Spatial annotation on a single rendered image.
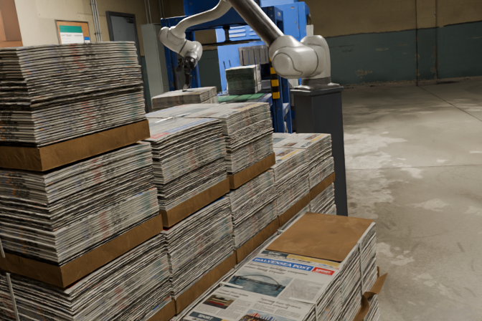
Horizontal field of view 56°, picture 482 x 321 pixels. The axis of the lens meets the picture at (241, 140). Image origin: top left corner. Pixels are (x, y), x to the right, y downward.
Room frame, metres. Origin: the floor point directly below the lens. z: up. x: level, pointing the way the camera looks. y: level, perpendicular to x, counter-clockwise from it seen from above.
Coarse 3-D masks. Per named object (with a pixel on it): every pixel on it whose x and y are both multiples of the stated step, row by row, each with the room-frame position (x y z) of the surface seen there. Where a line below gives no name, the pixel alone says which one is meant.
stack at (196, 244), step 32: (288, 160) 1.63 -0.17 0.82; (320, 160) 1.89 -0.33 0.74; (256, 192) 1.41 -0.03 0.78; (288, 192) 1.61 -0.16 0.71; (192, 224) 1.12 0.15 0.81; (224, 224) 1.24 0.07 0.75; (256, 224) 1.40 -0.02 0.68; (288, 224) 1.60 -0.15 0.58; (192, 256) 1.11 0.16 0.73; (224, 256) 1.23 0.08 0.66
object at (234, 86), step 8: (232, 72) 4.49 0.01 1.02; (240, 72) 4.47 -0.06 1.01; (248, 72) 4.46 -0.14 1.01; (232, 80) 4.50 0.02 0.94; (240, 80) 4.48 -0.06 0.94; (248, 80) 4.47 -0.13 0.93; (232, 88) 4.50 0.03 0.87; (240, 88) 4.48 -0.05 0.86; (248, 88) 4.46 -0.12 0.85; (256, 88) 4.50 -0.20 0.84
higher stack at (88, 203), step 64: (0, 64) 0.82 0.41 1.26; (64, 64) 0.86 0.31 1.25; (128, 64) 1.00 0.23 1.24; (0, 128) 0.85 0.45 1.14; (64, 128) 0.84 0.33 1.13; (0, 192) 0.88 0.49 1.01; (64, 192) 0.83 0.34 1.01; (128, 192) 0.96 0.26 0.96; (64, 256) 0.80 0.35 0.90; (128, 256) 0.93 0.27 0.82; (0, 320) 0.94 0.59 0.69; (64, 320) 0.81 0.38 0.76; (128, 320) 0.91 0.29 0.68
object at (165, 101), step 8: (160, 96) 2.52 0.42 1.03; (168, 96) 2.48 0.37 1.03; (176, 96) 2.47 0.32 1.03; (184, 96) 2.46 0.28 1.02; (192, 96) 2.45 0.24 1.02; (200, 96) 2.45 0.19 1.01; (152, 104) 2.50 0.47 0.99; (160, 104) 2.49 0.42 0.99; (168, 104) 2.48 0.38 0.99; (176, 104) 2.48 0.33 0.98; (184, 104) 2.46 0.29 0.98
